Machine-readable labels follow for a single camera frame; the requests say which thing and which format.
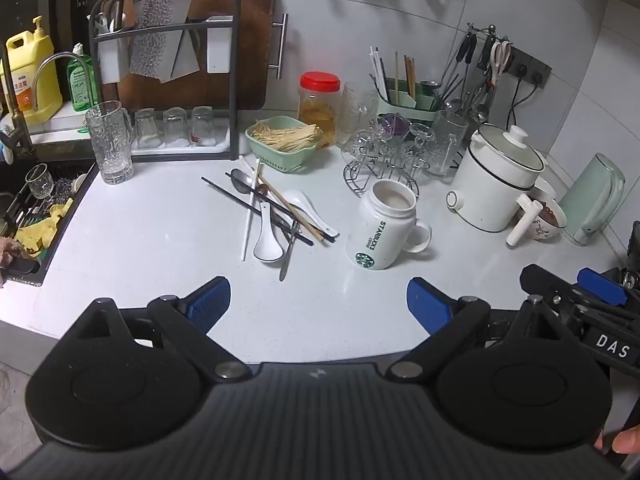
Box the stemmed glass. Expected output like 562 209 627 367
407 122 436 153
350 127 388 161
402 147 433 176

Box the green utensil holder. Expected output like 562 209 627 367
372 77 441 121

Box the white chopstick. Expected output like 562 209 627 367
373 49 391 98
369 46 387 98
242 159 262 262
238 155 261 183

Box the steel spoon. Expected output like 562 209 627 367
230 168 301 236

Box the patterned bowl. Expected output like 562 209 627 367
525 187 568 242

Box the brass faucet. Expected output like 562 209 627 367
0 42 98 156

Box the white electric pot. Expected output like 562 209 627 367
446 124 548 248

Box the steel bar handle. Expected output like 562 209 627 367
267 12 290 81

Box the white drain tray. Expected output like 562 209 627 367
131 136 232 155

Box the white rack caddy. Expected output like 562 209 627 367
97 35 126 83
206 16 234 75

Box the black power cable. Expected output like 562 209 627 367
509 62 548 128

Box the power outlet strip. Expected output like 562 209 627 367
505 45 553 92

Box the yellow cloth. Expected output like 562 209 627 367
15 197 73 261

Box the wooden cutting board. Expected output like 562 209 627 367
117 0 278 111

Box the white mug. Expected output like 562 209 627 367
346 178 432 271

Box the small glass cup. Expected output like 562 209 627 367
25 164 55 200

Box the patterned cleaver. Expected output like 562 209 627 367
129 0 196 81

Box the wire glass rack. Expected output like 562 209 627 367
343 125 441 196

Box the glass tumbler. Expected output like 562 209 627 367
191 106 216 146
134 108 158 148
162 107 190 147

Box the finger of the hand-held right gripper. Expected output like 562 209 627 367
520 264 626 332
576 267 640 311

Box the black-handled utensil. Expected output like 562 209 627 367
477 30 496 73
455 30 478 78

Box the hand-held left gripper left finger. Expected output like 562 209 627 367
70 276 252 381

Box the person's right hand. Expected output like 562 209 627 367
595 422 640 456

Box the pale green kettle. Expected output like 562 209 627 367
557 152 627 247

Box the black dish rack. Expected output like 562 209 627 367
87 0 242 163

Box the hanging steel ladle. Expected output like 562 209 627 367
445 77 493 123

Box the textured glass jar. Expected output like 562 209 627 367
339 82 379 148

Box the white ceramic spoon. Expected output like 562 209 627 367
282 190 340 237
253 203 286 264

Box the green dish soap bottle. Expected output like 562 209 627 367
66 42 101 113

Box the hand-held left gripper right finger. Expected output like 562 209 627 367
390 276 572 381

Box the green plastic basket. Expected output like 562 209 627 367
245 115 325 173

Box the red-lidded plastic jar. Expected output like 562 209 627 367
298 71 342 147

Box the tall glass mug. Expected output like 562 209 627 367
85 101 136 186
431 110 468 177

